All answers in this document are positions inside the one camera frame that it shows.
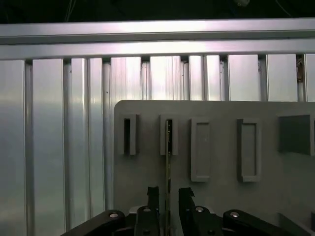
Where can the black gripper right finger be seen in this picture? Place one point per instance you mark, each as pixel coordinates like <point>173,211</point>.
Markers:
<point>187,221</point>

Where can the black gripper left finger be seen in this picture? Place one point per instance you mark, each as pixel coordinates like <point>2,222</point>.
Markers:
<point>152,221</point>

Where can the green RAM stick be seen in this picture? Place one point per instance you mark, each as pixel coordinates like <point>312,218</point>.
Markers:
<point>168,172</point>

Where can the grey parts rack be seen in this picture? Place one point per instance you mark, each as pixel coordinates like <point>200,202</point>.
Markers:
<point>221,196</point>

